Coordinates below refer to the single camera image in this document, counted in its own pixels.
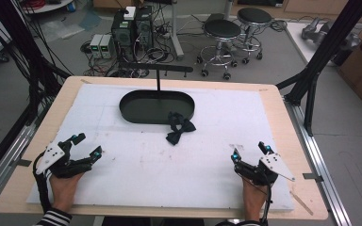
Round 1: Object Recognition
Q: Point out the person's left hand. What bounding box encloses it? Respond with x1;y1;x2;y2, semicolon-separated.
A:
49;171;85;215

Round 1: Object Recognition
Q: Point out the black metal frame stand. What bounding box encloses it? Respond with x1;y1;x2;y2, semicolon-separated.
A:
275;0;362;137
0;0;72;128

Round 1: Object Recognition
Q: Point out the white foam mat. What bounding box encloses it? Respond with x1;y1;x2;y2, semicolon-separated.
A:
25;82;297;212

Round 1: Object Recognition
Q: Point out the black computer tower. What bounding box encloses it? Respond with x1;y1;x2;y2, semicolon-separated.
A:
110;9;137;62
134;5;155;53

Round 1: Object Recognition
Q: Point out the thin wooden stick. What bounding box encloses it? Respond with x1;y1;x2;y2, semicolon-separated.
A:
289;190;315;217

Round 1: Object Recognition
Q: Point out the white box device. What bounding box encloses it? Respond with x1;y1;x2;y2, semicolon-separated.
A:
123;6;137;21

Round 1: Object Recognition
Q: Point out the black bow tie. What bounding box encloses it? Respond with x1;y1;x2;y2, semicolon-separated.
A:
165;111;198;146

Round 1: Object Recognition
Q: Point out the black tape piece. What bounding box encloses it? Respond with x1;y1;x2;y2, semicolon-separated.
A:
302;172;325;184
16;158;33;168

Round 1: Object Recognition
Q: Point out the person's right hand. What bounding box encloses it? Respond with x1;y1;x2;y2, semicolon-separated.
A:
241;176;269;222

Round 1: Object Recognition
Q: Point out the grey robot part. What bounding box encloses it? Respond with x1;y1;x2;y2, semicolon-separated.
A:
301;16;333;41

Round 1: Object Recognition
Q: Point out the tangle of floor cables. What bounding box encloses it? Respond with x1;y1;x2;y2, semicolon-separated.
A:
79;18;208;79

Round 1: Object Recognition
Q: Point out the black round stool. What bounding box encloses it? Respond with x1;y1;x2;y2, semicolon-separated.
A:
232;7;273;65
196;18;243;81

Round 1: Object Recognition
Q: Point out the left hand-held gripper black cable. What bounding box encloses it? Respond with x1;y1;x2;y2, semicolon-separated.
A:
32;153;54;215

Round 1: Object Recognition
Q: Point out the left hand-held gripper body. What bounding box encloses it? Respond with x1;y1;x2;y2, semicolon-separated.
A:
35;139;94;179

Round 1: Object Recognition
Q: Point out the grey desk leg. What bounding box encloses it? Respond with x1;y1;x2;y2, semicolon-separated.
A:
169;0;186;61

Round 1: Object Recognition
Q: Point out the black oval tray hanger stand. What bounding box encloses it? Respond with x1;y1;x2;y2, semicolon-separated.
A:
118;61;196;125

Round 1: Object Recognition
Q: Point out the round white table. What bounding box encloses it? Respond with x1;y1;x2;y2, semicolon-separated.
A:
21;0;75;15

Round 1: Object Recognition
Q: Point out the hand-held gripper black cable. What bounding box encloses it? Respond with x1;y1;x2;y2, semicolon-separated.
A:
32;153;54;215
258;175;273;226

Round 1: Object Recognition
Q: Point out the grey power supply unit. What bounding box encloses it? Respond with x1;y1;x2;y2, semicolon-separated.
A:
100;34;115;59
89;33;104;59

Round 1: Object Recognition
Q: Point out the aluminium rail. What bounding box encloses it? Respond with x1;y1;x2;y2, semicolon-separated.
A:
283;95;354;226
0;121;43;208

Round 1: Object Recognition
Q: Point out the right hand-held gripper black cable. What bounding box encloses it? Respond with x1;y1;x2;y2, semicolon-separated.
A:
258;175;273;226

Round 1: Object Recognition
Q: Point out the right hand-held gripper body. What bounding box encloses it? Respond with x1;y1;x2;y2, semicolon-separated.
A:
234;152;297;187

